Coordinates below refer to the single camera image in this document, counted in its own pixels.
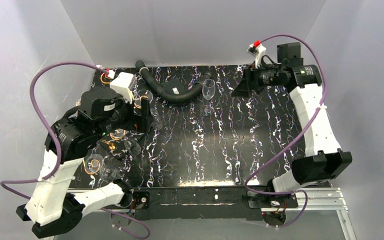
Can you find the clear tumbler glass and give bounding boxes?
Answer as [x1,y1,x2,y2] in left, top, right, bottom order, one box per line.
[135,89,163,131]

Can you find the tall clear flute front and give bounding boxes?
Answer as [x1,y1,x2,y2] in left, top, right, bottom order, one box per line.
[123,137,142,156]

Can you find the tall clear flute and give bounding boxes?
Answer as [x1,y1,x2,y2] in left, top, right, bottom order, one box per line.
[201,78,216,116]
[123,137,142,156]

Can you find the clear stemmed wine glass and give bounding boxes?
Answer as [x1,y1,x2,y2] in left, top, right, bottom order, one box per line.
[83,154,121,183]

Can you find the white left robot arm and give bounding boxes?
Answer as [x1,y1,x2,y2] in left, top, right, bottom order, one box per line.
[16,87,152,239]

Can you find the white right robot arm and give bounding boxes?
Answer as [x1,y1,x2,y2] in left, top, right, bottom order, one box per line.
[231,64,353,196]

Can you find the black marble rack base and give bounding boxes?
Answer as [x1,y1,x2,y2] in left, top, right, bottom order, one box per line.
[98,126,147,160]

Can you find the black box with label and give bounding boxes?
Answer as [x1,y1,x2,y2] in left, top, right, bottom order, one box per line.
[161,78,186,95]

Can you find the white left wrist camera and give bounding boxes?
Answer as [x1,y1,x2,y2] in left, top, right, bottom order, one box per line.
[109,72,137,104]

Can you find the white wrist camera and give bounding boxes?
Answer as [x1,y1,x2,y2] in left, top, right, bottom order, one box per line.
[109,72,137,104]
[247,40,267,69]

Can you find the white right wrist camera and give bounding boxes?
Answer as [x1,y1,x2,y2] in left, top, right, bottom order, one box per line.
[247,40,267,69]

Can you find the black corrugated hose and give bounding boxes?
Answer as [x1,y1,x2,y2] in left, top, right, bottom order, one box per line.
[134,60,213,104]

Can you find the gold wire glass rack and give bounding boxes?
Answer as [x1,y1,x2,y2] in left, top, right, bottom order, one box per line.
[71,70,153,175]

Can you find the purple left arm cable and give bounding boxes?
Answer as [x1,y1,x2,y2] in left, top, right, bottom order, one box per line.
[0,60,152,240]

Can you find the black front mounting rail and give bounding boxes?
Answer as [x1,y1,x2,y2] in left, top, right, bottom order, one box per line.
[132,186,274,221]

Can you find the aluminium frame rail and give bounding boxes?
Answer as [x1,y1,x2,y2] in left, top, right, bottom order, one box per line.
[302,187,348,211]

